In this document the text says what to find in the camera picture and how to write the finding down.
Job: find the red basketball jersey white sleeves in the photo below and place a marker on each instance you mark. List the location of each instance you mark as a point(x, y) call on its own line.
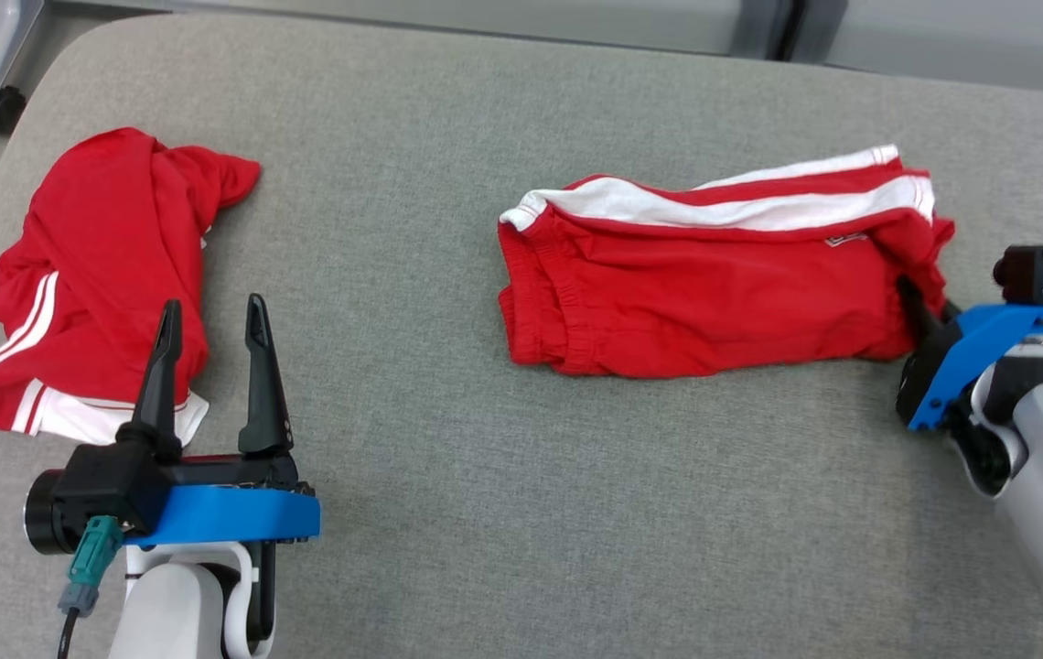
point(101, 238)

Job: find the grey wheeled stand with caster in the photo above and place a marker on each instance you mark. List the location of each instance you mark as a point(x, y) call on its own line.
point(0, 46)

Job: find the grey partition post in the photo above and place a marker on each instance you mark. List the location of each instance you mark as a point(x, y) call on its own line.
point(755, 27)

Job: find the red shorts with white stripes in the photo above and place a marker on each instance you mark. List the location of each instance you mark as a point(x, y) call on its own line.
point(695, 293)

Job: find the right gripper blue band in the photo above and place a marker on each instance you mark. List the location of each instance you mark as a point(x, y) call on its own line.
point(970, 352)

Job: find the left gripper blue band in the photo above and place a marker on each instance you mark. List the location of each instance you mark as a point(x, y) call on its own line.
point(229, 514)

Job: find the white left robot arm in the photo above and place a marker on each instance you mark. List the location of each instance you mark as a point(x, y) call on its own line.
point(174, 604)

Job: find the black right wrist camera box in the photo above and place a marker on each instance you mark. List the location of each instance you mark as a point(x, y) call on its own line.
point(1034, 273)

